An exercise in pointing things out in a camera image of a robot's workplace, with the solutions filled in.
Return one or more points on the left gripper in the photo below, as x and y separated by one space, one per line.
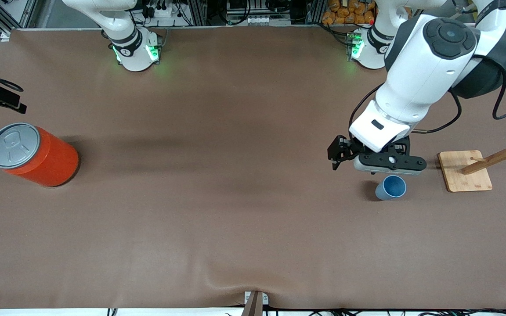
350 149

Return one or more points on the blue plastic cup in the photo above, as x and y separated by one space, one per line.
391 188

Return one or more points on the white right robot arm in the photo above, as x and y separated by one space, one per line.
130 52

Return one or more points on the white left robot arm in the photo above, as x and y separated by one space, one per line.
424 66

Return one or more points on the wooden cup rack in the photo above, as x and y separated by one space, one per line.
459 175

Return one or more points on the orange can with grey lid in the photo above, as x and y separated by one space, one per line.
51 162

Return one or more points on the orange packaged snacks pile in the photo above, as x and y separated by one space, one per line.
345 15

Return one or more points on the brown table mat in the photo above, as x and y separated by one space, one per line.
191 175

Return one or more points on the white connector strip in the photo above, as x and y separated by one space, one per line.
259 19

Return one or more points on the white power strip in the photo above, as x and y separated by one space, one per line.
160 12

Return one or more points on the aluminium frame profile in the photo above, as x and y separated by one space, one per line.
2 24

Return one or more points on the aluminium frame post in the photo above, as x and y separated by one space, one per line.
199 11
314 11

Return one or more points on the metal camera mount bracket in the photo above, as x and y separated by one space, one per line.
255 305

